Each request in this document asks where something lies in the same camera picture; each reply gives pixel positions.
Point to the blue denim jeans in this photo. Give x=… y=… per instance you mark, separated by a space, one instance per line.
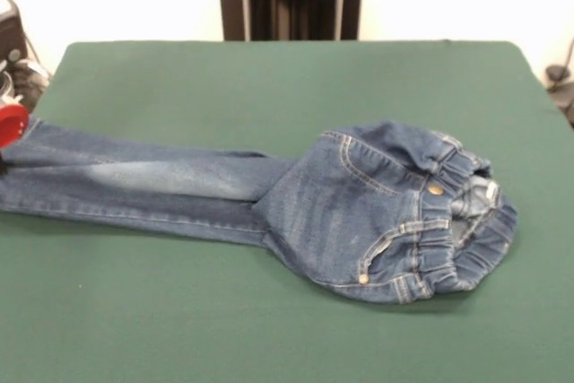
x=314 y=203

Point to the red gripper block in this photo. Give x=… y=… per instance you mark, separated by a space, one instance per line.
x=12 y=125

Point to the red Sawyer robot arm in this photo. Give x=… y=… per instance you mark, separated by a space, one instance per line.
x=11 y=42

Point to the dark green table cloth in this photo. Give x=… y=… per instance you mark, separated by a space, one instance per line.
x=224 y=333

